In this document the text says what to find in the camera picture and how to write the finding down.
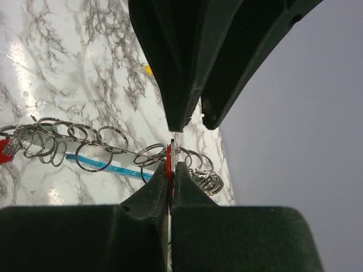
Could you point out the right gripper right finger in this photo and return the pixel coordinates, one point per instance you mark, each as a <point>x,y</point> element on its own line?
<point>209,237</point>

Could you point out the green key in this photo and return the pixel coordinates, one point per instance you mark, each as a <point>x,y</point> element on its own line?
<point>50,128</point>

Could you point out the small red key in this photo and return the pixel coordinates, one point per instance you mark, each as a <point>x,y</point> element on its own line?
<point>171,163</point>

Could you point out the blue key tag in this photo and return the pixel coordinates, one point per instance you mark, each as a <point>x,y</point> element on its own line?
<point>94,164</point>

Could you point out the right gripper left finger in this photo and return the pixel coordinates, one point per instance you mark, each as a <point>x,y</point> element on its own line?
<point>129,236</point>

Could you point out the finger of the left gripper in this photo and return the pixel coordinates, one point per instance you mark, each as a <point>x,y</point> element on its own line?
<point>257,28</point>
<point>181,41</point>

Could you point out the grey curved keyring holder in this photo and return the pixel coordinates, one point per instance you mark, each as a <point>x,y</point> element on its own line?
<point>107,144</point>

